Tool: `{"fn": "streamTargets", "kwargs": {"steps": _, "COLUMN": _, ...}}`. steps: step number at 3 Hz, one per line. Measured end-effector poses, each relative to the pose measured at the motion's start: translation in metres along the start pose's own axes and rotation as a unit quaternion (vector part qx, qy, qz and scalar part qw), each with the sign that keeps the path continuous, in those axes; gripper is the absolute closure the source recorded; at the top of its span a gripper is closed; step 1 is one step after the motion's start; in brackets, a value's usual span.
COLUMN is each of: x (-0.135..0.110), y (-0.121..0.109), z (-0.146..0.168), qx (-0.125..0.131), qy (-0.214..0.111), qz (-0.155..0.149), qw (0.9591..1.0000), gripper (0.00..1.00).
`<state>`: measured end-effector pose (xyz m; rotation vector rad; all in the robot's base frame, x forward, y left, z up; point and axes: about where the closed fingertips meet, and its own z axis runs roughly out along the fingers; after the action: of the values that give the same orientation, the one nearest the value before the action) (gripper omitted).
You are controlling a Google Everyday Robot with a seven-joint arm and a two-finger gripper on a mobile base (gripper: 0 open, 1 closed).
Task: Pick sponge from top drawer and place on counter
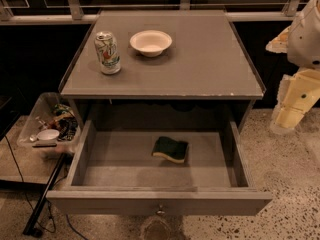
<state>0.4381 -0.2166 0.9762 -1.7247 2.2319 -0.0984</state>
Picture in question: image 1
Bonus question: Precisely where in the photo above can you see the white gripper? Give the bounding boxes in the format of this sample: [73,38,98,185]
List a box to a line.
[266,27,320,134]

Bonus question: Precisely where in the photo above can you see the green and yellow sponge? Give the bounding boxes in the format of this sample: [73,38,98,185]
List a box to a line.
[152,136,189,164]

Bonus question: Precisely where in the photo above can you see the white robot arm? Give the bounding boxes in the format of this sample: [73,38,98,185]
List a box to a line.
[266,0,320,134]

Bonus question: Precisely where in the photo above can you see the grey cabinet counter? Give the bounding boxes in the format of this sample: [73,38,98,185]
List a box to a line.
[59,10,265,127]

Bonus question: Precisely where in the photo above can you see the metal drawer knob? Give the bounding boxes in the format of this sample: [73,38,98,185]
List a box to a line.
[155,204,166,216]

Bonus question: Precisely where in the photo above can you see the open grey top drawer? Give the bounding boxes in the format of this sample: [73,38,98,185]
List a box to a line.
[47,121,272,216]

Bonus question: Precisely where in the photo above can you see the white paper bowl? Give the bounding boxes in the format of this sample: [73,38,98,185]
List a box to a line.
[130,30,172,57]

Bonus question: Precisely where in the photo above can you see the white green soda can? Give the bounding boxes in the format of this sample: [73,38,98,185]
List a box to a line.
[94,31,121,75]

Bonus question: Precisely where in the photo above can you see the clutter items in bin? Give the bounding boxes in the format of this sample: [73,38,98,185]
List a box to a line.
[36,103,78,141]

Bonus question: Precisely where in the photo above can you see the clear plastic storage bin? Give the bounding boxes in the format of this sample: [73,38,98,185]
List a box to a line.
[17,92,81,159]

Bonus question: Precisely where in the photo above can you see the small white bowl in bin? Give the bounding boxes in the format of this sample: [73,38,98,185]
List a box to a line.
[37,129,59,141]

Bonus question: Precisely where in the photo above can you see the black metal stand leg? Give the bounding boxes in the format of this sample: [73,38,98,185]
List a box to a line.
[23,153,67,237]

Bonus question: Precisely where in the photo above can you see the metal window railing frame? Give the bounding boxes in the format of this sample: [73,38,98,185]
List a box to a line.
[0,0,309,25]

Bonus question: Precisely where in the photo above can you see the black floor cable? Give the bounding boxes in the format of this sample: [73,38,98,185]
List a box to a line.
[3,135,91,240]

